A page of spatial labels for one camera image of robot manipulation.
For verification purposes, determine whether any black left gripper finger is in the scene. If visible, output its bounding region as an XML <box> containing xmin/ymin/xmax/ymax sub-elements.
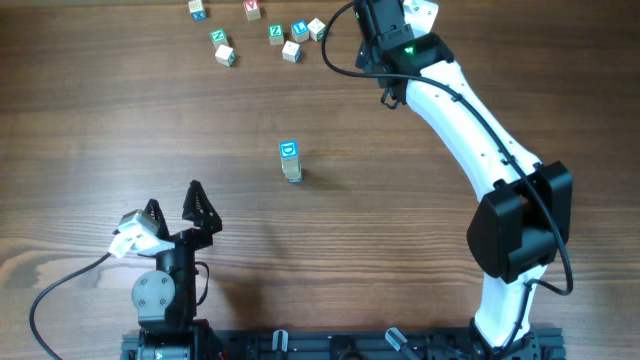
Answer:
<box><xmin>182</xmin><ymin>180</ymin><xmax>223</xmax><ymax>234</ymax></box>
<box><xmin>144</xmin><ymin>199</ymin><xmax>170</xmax><ymax>238</ymax></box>

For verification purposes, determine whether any plain block red side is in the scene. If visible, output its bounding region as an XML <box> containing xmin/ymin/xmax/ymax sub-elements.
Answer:
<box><xmin>284</xmin><ymin>168</ymin><xmax>302</xmax><ymax>176</ymax></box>

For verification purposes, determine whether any block with green E top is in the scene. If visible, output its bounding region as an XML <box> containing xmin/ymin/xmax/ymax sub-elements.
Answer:
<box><xmin>281</xmin><ymin>157</ymin><xmax>301</xmax><ymax>171</ymax></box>

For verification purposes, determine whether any block with blue D top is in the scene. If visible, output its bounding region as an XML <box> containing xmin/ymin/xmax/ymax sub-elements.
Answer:
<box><xmin>279</xmin><ymin>140</ymin><xmax>299</xmax><ymax>160</ymax></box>

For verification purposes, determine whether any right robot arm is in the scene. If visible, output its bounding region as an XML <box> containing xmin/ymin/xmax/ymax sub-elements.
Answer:
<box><xmin>351</xmin><ymin>1</ymin><xmax>573</xmax><ymax>359</ymax></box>

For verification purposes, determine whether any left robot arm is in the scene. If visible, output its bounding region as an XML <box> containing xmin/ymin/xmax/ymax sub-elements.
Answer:
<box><xmin>120</xmin><ymin>180</ymin><xmax>228</xmax><ymax>360</ymax></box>

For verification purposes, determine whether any plain block dark green side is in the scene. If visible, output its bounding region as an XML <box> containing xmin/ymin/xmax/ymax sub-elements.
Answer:
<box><xmin>308</xmin><ymin>18</ymin><xmax>326</xmax><ymax>42</ymax></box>

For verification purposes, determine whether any block with blue L top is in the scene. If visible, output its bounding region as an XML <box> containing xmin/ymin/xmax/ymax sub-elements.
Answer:
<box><xmin>291</xmin><ymin>20</ymin><xmax>310</xmax><ymax>43</ymax></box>

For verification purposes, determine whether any block with green Z middle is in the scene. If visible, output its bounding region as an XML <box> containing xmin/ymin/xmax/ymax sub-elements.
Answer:
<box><xmin>268</xmin><ymin>24</ymin><xmax>285</xmax><ymax>45</ymax></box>

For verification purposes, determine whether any block with green z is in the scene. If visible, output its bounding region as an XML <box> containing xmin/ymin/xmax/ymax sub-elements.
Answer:
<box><xmin>268</xmin><ymin>24</ymin><xmax>285</xmax><ymax>45</ymax></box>
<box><xmin>210</xmin><ymin>28</ymin><xmax>229</xmax><ymax>49</ymax></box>

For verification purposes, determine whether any block with red V top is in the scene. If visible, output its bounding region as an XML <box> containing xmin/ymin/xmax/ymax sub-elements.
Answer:
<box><xmin>243</xmin><ymin>0</ymin><xmax>261</xmax><ymax>21</ymax></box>

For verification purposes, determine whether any block with green Z top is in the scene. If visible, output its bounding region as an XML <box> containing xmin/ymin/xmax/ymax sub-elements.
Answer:
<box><xmin>210</xmin><ymin>28</ymin><xmax>229</xmax><ymax>49</ymax></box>

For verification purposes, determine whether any block with blue X side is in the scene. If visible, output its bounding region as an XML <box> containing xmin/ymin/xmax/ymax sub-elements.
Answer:
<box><xmin>188</xmin><ymin>0</ymin><xmax>207</xmax><ymax>22</ymax></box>

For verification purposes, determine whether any black right camera cable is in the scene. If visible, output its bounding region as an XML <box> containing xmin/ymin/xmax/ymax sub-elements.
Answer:
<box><xmin>320</xmin><ymin>0</ymin><xmax>575</xmax><ymax>359</ymax></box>

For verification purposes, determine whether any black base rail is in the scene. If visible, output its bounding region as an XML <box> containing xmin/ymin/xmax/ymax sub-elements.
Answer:
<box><xmin>119</xmin><ymin>327</ymin><xmax>566</xmax><ymax>360</ymax></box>

